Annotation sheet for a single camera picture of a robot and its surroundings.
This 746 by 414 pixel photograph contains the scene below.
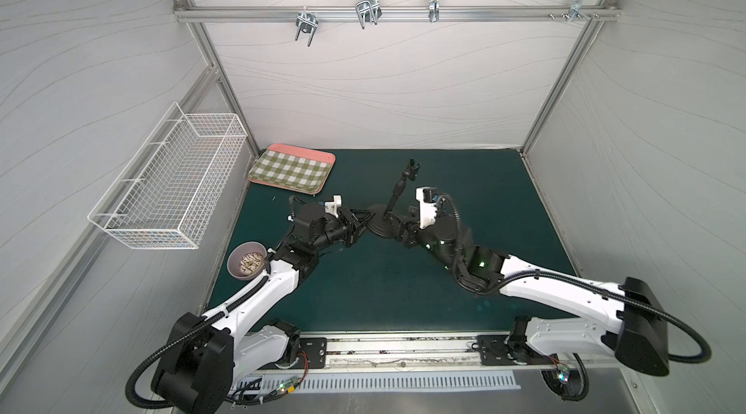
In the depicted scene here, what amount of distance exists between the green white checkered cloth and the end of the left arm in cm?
40

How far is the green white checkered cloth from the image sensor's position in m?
1.10

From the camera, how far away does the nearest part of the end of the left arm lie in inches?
27.3
